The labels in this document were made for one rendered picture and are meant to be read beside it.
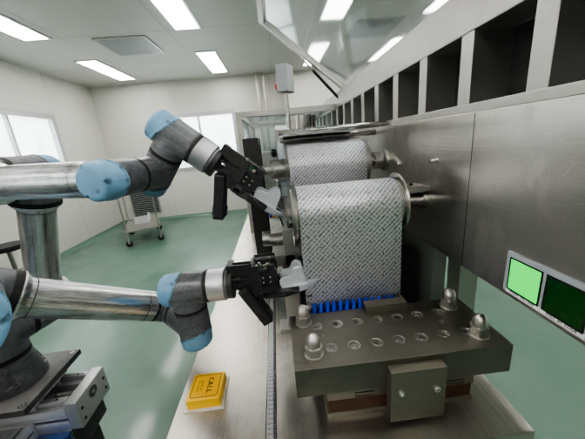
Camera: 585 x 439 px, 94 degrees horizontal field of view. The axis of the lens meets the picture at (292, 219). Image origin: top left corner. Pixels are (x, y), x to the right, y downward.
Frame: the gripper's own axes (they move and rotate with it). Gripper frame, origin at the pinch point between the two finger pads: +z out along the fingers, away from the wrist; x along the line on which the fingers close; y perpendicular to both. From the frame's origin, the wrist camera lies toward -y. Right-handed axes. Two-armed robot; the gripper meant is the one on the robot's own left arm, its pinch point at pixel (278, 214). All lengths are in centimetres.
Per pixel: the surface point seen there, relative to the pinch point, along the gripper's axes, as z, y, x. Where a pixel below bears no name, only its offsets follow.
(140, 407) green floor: 9, -155, 64
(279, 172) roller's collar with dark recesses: -4.0, 7.4, 19.9
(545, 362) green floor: 196, 3, 60
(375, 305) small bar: 27.9, -2.2, -14.2
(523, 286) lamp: 32.0, 18.2, -32.2
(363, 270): 23.5, 1.8, -8.3
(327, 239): 11.6, 3.1, -8.3
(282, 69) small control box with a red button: -23, 38, 50
